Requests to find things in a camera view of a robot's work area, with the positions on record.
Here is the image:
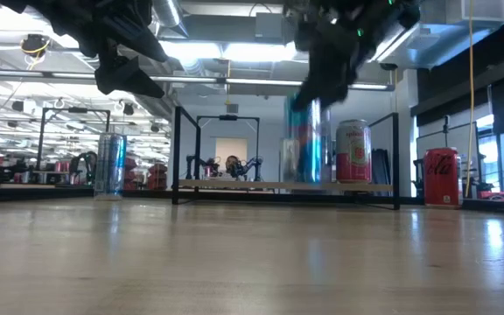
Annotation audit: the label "person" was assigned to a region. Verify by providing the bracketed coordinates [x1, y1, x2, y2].
[224, 155, 242, 179]

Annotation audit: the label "silver ventilation duct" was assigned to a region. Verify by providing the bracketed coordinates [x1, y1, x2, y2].
[150, 0, 190, 39]

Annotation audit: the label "wooden shelf with black frame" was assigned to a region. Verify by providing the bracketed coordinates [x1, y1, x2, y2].
[171, 105, 401, 211]

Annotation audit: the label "red cola can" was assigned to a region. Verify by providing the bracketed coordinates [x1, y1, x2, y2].
[423, 147, 463, 208]

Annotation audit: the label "black robot station frame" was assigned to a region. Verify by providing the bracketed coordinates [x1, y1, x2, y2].
[195, 114, 262, 183]
[36, 106, 112, 172]

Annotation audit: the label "thin black stand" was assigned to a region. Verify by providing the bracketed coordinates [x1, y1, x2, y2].
[441, 115, 452, 151]

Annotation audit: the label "red storage bins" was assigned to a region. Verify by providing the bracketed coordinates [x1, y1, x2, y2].
[146, 162, 169, 191]

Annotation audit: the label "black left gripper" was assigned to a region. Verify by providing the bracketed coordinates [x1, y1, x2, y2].
[37, 0, 170, 100]

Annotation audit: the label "black panel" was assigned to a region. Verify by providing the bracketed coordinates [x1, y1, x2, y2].
[370, 148, 392, 186]

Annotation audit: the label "pink and white soda can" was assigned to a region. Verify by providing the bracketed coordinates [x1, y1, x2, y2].
[335, 118, 373, 184]

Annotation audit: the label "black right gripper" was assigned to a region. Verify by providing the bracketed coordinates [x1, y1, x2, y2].
[283, 0, 389, 113]

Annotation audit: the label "black aluminium table frame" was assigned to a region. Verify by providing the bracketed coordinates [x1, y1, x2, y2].
[0, 185, 504, 216]

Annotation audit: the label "blue and silver energy can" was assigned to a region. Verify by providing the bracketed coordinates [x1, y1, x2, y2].
[281, 94, 334, 185]
[94, 132, 128, 201]

